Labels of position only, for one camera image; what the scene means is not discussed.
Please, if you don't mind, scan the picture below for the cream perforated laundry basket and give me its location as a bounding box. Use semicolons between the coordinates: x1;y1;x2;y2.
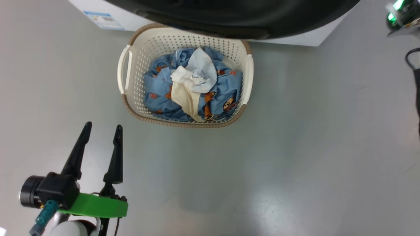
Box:
117;23;254;128

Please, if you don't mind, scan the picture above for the black round glass washer door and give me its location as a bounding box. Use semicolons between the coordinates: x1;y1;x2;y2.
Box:
105;0;361;40

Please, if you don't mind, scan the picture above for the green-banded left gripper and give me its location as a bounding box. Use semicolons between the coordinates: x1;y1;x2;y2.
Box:
57;122;129;219

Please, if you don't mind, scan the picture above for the blue cartoon print garment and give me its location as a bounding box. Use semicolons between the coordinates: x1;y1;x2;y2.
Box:
143;47;243;122

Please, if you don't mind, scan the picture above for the blue energy label sticker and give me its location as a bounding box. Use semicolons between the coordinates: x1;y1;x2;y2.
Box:
83;11;125;30

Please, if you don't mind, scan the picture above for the white front-load washing machine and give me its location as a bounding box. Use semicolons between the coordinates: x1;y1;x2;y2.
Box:
69;0;361;47

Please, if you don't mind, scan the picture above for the cream cloth garment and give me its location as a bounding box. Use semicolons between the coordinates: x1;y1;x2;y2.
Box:
170;66;205;122

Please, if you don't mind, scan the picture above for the teal left camera connector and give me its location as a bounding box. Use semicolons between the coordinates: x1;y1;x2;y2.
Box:
30;200;59;236

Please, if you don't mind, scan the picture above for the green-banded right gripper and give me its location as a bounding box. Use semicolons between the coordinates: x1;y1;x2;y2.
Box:
386;0;420;36

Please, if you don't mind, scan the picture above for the plain light blue garment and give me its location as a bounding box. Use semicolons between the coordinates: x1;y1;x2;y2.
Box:
187;47;218;94

